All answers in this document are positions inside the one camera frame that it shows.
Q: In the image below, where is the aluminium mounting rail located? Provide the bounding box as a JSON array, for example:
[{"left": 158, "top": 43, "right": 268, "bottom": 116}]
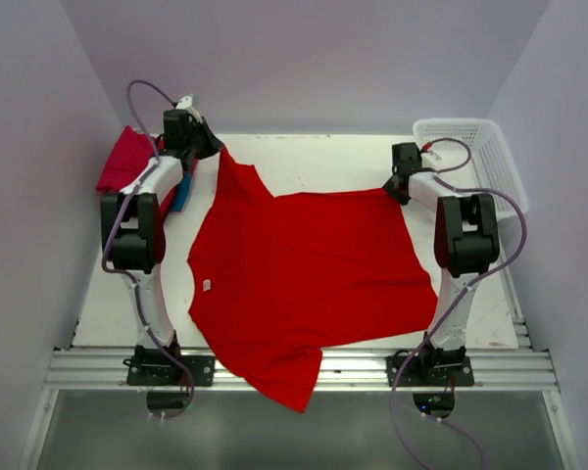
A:
[{"left": 42, "top": 348, "right": 560, "bottom": 392}]

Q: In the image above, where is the folded teal t shirt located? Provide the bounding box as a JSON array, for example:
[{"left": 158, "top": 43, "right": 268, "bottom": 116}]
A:
[{"left": 170, "top": 171, "right": 193, "bottom": 212}]

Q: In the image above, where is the bright red t shirt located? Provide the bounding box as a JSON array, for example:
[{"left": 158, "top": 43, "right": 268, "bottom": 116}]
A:
[{"left": 188, "top": 151, "right": 437, "bottom": 412}]

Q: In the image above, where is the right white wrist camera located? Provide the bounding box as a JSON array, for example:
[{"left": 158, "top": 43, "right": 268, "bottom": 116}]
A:
[{"left": 420, "top": 143, "right": 444, "bottom": 168}]

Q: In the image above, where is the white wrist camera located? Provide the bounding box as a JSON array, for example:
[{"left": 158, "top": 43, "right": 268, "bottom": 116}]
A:
[
  {"left": 420, "top": 143, "right": 444, "bottom": 168},
  {"left": 174, "top": 93, "right": 194, "bottom": 110}
]

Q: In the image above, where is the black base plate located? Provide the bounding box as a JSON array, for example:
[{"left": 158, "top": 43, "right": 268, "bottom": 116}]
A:
[
  {"left": 122, "top": 345, "right": 215, "bottom": 387},
  {"left": 398, "top": 347, "right": 475, "bottom": 387}
]

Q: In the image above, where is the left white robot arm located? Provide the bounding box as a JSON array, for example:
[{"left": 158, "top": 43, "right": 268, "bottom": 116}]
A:
[{"left": 100, "top": 106, "right": 222, "bottom": 361}]

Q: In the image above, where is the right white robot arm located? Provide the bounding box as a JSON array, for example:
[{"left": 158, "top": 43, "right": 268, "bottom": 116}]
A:
[{"left": 383, "top": 142, "right": 500, "bottom": 368}]

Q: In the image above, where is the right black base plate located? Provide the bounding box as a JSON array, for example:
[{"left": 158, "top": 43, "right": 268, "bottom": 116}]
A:
[{"left": 398, "top": 347, "right": 475, "bottom": 387}]

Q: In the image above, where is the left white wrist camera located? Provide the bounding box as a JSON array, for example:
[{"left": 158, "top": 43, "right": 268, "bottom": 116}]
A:
[{"left": 174, "top": 93, "right": 194, "bottom": 110}]

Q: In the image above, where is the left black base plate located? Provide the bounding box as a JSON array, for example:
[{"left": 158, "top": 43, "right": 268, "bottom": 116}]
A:
[{"left": 122, "top": 345, "right": 215, "bottom": 387}]

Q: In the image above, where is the white plastic basket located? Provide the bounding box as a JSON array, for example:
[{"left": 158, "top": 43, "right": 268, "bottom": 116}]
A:
[{"left": 413, "top": 117, "right": 529, "bottom": 212}]

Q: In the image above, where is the folded magenta t shirt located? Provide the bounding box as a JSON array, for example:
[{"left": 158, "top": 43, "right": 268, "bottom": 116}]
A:
[{"left": 95, "top": 126, "right": 152, "bottom": 193}]

